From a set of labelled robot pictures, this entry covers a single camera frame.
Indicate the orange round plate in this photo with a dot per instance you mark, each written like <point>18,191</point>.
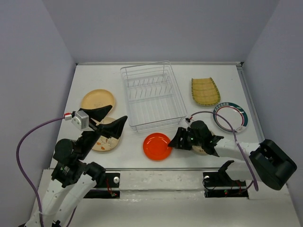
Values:
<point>156,147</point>

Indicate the small cream plate with flowers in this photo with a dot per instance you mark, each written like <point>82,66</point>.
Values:
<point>202,140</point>

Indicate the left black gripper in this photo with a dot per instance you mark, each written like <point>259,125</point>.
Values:
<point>115,128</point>

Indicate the cream plate with leaf pattern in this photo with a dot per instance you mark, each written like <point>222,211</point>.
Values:
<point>105,144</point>

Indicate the plain yellow round plate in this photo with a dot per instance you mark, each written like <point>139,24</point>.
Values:
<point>98,98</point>

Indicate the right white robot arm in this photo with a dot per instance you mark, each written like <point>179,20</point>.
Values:
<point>260,162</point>

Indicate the white plate with green rim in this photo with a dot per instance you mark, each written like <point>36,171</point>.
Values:
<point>230,117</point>

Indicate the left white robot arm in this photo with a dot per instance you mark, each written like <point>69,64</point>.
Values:
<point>72,179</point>

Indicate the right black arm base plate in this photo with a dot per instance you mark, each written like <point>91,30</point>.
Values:
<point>215,187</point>

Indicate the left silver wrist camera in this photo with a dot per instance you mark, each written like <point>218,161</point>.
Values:
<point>81,120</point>

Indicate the white wire dish rack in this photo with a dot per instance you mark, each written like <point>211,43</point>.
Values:
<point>152,95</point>

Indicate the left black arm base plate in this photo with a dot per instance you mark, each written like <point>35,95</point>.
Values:
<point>108,189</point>

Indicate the yellow green bamboo-pattern plate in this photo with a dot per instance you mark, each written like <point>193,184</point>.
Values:
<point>205,92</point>

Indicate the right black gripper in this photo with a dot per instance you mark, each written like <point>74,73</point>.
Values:
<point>182,132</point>

